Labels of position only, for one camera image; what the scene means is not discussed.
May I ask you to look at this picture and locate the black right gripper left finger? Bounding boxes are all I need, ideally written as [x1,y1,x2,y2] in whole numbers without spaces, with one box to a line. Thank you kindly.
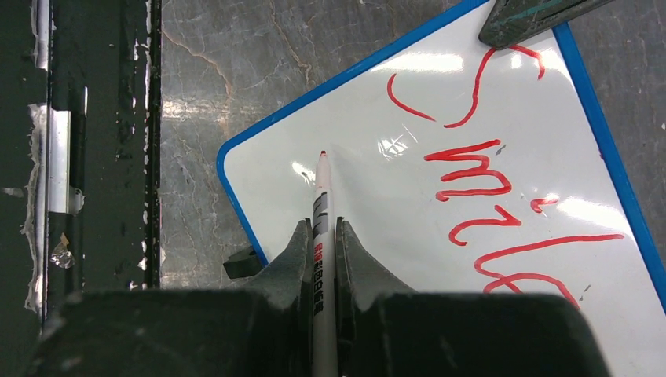
[24,219,313,376]

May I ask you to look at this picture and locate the blue framed whiteboard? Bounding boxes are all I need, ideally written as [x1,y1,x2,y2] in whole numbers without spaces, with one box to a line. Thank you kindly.
[217,1,665,376]

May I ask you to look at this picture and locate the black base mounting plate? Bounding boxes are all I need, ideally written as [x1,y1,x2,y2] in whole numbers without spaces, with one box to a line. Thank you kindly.
[1,1,162,350]

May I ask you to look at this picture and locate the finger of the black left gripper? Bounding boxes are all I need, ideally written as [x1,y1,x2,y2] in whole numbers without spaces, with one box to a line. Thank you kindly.
[478,0,611,49]

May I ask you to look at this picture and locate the red white marker pen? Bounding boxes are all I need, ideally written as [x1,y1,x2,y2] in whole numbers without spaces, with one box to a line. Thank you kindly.
[312,151,338,376]

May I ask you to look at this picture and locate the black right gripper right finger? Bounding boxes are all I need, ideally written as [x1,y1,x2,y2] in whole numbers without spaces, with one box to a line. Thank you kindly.
[335,218,609,376]

